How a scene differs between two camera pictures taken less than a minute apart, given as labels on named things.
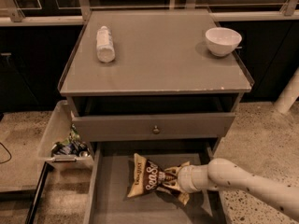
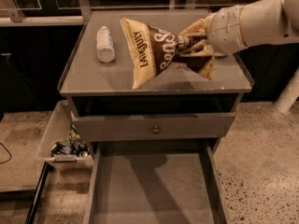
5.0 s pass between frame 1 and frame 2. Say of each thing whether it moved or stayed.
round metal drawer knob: stayed
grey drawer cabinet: stayed
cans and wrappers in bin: stayed
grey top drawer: stayed
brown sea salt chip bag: moved
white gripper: moved
